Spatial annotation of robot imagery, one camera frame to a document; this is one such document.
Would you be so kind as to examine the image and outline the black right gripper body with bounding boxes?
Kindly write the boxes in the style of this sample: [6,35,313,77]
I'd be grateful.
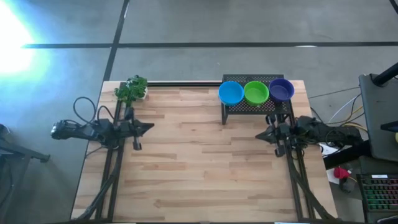
[266,114,296,158]

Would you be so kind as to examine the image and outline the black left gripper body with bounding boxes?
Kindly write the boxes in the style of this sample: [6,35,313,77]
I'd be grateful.
[119,106,143,151]

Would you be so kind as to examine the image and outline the green mini bowl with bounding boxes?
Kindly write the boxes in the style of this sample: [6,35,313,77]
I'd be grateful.
[243,80,270,106]

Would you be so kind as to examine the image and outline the purple plastic mini bowl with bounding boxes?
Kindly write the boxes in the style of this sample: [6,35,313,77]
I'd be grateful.
[268,77,295,103]

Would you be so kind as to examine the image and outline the light blue mini bowl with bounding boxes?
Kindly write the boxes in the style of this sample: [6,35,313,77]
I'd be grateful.
[218,80,245,107]

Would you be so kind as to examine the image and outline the black metal mesh shelf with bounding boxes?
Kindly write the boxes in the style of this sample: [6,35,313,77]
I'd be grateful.
[220,73,295,126]

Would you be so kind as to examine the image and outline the green potted plant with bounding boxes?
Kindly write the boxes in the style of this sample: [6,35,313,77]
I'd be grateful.
[113,75,149,105]

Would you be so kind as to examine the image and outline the white paper sheet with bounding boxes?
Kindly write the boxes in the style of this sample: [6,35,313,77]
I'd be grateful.
[325,167,341,185]
[320,143,340,157]

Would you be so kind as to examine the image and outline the black desk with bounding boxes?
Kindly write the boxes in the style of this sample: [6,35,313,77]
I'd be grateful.
[323,140,398,224]

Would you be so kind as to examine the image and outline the red plastic object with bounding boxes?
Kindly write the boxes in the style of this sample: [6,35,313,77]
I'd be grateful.
[333,166,351,180]

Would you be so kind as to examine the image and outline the dark grey computer mouse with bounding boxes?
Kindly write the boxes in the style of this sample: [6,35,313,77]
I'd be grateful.
[339,177,356,193]

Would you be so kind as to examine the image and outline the grey side table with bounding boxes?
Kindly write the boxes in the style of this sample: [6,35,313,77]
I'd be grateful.
[358,73,398,162]

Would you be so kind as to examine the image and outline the black stand legs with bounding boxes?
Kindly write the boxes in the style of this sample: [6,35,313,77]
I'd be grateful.
[0,123,51,224]

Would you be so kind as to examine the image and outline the backlit rgb keyboard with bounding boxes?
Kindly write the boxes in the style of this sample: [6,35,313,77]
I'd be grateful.
[356,173,398,215]

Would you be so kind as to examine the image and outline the black pole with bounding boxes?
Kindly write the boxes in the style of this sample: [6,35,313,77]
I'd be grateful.
[372,61,398,87]

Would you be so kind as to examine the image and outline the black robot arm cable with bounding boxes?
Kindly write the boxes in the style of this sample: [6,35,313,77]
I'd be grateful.
[97,105,116,123]
[73,96,98,125]

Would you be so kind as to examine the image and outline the white floor cable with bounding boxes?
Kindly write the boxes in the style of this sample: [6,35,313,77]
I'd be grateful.
[328,93,362,124]

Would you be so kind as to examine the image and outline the yellow floor cable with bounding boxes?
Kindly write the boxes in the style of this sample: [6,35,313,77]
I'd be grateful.
[340,105,365,129]

